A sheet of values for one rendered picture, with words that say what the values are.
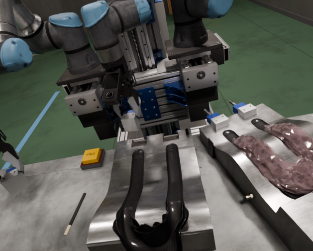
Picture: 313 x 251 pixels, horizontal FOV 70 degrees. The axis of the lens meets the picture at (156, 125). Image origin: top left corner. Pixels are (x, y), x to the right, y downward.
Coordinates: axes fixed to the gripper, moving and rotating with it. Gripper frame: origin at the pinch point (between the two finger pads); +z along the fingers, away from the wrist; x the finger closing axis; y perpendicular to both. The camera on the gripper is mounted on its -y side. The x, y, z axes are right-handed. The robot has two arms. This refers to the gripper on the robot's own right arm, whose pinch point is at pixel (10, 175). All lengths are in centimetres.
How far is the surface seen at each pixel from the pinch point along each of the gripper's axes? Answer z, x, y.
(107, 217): 1.7, -21.3, -30.5
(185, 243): 5, -33, -43
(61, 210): 15.1, -7.3, -8.3
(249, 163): 6, -58, -35
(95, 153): 11.4, -24.0, 6.0
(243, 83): 96, -202, 111
